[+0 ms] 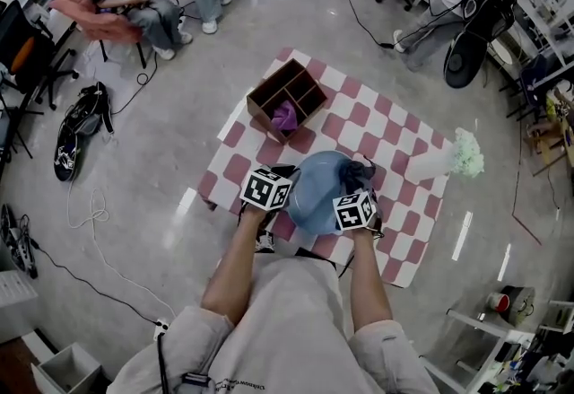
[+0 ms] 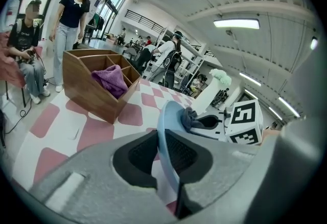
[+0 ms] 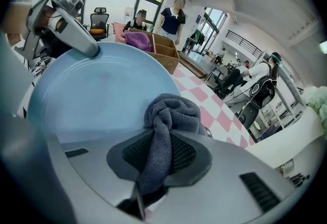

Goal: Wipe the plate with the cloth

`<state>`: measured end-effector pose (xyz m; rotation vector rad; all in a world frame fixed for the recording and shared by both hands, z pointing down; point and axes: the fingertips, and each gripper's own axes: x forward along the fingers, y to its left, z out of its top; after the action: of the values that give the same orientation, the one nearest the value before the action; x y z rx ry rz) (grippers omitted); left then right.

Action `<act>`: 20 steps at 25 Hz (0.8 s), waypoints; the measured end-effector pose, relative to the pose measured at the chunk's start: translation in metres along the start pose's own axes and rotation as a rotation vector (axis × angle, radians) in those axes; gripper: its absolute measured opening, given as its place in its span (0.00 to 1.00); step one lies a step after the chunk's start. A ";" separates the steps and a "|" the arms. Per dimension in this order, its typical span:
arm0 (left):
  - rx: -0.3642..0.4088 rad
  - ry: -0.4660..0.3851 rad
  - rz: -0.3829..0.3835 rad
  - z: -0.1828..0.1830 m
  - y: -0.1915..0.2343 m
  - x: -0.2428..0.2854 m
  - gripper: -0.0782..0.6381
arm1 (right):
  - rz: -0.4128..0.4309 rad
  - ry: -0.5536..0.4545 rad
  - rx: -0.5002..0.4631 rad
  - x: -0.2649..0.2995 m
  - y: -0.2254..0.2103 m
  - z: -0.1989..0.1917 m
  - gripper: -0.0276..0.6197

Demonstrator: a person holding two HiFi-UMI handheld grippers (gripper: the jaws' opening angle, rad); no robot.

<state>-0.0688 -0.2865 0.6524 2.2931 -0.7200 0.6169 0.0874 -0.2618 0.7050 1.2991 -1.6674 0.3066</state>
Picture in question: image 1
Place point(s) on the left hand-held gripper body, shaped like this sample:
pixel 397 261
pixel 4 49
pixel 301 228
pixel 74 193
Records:
pixel 264 190

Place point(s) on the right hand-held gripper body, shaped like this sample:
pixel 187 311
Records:
pixel 354 210

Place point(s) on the dark grey cloth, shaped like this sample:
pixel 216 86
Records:
pixel 354 174

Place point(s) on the blue round bowl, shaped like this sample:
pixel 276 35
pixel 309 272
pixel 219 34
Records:
pixel 314 195

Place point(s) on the person's right forearm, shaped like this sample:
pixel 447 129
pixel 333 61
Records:
pixel 370 284

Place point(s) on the person's left forearm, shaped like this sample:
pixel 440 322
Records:
pixel 233 271

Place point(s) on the purple cloth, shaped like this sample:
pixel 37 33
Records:
pixel 284 116

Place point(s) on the person's left shoe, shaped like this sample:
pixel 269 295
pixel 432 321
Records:
pixel 265 242

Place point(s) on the person's shoe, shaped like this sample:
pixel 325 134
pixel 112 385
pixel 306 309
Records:
pixel 265 242
pixel 309 255

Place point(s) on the person's right shoe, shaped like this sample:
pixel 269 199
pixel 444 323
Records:
pixel 309 255

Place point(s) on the wooden compartment box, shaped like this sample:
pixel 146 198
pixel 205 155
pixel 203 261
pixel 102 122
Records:
pixel 260 108

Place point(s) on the white vase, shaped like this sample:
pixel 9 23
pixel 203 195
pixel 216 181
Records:
pixel 426 165

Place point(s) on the pink checkered tablecloth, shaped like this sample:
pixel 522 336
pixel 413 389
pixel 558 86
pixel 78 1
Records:
pixel 359 114

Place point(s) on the person's light grey shirt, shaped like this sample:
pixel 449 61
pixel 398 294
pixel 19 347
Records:
pixel 287 329

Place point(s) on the red and white cup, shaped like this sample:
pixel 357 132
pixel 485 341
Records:
pixel 498 301

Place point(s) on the white power strip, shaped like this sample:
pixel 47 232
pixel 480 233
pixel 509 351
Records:
pixel 160 329

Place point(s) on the white metal rack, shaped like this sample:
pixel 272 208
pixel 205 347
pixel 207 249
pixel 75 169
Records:
pixel 484 327

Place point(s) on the grey bag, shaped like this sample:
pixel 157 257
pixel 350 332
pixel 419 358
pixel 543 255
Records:
pixel 522 304

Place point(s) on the wooden stool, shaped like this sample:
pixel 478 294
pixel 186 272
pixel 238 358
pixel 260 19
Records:
pixel 549 145

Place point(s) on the white round stool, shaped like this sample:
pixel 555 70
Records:
pixel 504 55

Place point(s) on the dark blue chair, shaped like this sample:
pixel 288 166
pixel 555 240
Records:
pixel 536 82

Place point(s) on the pink armchair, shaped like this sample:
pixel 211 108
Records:
pixel 103 28

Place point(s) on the black gear bundle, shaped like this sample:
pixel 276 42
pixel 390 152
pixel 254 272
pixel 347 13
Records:
pixel 18 244

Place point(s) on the white open storage box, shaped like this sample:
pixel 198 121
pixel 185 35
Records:
pixel 67 372

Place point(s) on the orange seat cushion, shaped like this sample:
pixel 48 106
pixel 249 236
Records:
pixel 22 55

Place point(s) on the white shelf unit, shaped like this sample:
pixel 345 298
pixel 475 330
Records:
pixel 551 2

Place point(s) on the black mesh office chair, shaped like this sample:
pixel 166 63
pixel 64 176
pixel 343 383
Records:
pixel 13 24

